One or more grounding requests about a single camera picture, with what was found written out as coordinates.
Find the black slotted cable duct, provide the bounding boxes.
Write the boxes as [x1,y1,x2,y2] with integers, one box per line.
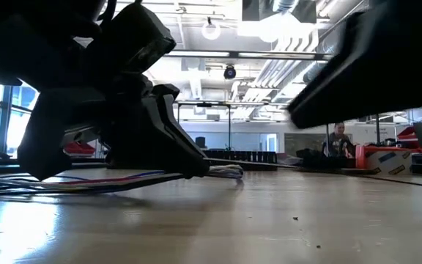
[202,149,278,172]

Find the white cable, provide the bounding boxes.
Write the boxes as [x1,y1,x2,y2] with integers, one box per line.
[205,164,245,180]

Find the person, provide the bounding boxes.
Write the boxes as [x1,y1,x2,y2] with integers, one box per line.
[322,122,358,159]

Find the white box with labels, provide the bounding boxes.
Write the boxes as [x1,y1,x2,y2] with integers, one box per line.
[366,150,413,175]

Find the window frame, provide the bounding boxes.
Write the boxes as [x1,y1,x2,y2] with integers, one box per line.
[0,82,40,157]

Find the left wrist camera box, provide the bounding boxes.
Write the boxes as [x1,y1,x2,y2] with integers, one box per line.
[86,1,177,74]

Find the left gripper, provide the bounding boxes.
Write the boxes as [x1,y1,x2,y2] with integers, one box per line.
[16,71,211,181]

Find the red plastic object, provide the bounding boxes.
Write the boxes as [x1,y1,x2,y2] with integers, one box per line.
[63,142,97,158]

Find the white ring ceiling lamp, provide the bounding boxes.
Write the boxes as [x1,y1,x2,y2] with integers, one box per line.
[201,17,222,41]

